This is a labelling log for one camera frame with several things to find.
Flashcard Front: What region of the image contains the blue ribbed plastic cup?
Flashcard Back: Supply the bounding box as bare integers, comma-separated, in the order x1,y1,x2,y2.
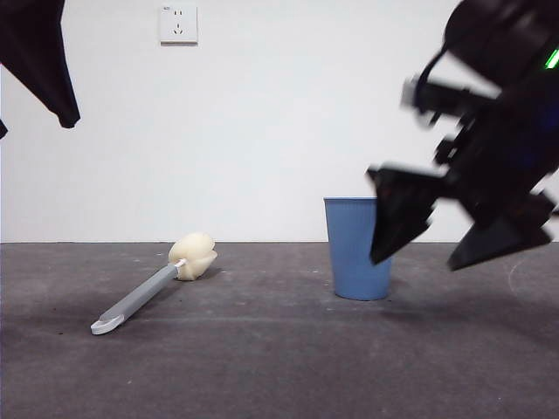
322,196,395,302

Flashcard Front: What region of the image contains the white wall socket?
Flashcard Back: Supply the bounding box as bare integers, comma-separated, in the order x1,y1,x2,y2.
158,3,198,46

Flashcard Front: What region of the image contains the grey handled sponge cup brush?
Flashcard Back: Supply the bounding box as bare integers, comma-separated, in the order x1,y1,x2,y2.
90,231,218,336

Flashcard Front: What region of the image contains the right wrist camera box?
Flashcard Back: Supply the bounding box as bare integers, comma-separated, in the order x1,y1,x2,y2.
400,78,424,115

